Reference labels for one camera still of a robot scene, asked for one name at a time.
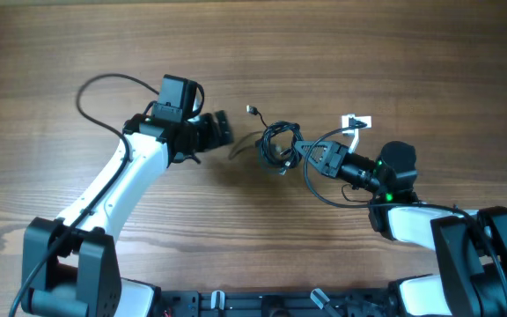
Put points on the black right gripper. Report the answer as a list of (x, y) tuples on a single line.
[(331, 162)]

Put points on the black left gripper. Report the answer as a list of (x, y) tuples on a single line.
[(211, 139)]

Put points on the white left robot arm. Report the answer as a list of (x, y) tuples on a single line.
[(69, 264)]

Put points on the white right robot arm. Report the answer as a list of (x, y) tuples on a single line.
[(470, 245)]

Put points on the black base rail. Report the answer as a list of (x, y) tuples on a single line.
[(374, 302)]

